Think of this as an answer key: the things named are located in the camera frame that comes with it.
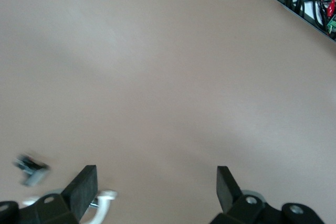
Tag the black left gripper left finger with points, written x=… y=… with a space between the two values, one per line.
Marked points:
x=78 y=192

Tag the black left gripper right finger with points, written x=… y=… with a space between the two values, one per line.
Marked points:
x=227 y=190

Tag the small black clip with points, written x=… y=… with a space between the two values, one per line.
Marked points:
x=32 y=175

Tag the brown table cover sheet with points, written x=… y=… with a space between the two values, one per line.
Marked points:
x=168 y=77

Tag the green terminal connector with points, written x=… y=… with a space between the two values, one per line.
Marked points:
x=332 y=24

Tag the red alligator clip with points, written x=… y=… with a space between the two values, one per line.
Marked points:
x=331 y=7

